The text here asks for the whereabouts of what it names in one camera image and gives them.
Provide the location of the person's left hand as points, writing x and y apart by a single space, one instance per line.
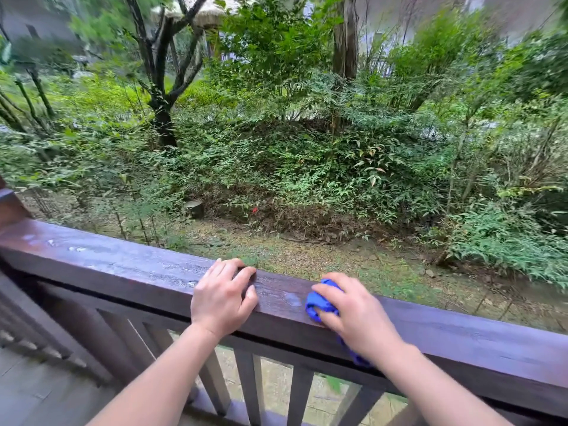
217 301

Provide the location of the person's right hand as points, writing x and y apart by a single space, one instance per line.
361 319

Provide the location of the person's left thumb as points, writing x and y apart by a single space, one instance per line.
250 302

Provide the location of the person's right thumb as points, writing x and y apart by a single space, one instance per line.
329 319

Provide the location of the person's left middle finger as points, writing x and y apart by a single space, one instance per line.
230 267

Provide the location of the person's right middle finger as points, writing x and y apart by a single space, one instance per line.
339 278

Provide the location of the person's left little finger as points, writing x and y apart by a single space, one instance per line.
202 280

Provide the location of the blue cleaning cloth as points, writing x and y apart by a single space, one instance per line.
316 303

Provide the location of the person's left forearm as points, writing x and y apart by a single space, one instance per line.
164 377

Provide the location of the person's right forearm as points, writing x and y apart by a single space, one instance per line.
426 390

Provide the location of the small tree stump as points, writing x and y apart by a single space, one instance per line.
194 209

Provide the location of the dark wooden balcony railing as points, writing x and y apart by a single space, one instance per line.
133 266

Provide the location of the green shrub thicket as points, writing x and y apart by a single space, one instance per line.
337 164

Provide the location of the dark forked tree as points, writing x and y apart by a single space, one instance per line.
160 97

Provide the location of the tall straight tree trunk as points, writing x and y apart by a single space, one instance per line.
345 39

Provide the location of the bamboo stalks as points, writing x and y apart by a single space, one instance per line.
31 99

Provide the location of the thatched roof hut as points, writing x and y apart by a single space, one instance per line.
206 15

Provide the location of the pale building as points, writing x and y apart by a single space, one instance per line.
488 15

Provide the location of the grey building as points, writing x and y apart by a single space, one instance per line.
40 22

